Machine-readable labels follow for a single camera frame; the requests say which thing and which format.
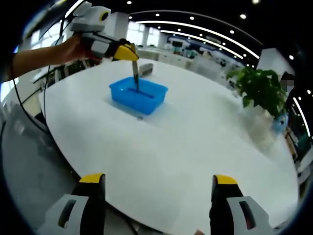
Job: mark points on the metal tweezers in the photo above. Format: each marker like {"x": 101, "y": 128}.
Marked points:
{"x": 136, "y": 76}

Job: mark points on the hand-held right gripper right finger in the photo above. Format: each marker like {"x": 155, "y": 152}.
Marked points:
{"x": 230, "y": 208}

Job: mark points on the white table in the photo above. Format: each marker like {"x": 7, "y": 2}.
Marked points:
{"x": 171, "y": 151}

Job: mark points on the green potted plant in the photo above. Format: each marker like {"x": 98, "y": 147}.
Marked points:
{"x": 261, "y": 88}

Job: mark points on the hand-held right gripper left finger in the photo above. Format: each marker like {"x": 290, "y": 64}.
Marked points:
{"x": 80, "y": 208}

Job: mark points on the blue plastic container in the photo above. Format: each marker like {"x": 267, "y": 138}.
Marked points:
{"x": 137, "y": 98}

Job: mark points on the grey box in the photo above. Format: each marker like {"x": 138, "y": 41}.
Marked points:
{"x": 145, "y": 69}

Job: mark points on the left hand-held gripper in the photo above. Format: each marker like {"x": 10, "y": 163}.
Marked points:
{"x": 89, "y": 19}

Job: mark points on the small blue white object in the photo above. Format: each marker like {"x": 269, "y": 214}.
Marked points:
{"x": 280, "y": 123}

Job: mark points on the person's left forearm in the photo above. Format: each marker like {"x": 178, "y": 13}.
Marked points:
{"x": 36, "y": 60}

